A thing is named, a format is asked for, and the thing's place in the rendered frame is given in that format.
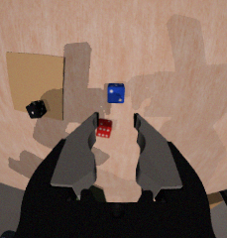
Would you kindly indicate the red die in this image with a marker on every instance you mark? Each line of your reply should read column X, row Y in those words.
column 104, row 129

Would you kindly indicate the black die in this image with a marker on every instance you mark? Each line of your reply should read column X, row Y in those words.
column 36, row 109

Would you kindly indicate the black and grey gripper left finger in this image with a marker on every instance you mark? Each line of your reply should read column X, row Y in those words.
column 68, row 169

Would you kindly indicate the blue die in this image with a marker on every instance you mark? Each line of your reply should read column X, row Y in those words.
column 115, row 93

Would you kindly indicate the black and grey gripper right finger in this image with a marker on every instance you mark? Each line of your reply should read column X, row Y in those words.
column 162, row 169

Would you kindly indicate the tan flat mat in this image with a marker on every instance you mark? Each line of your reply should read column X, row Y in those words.
column 34, row 77

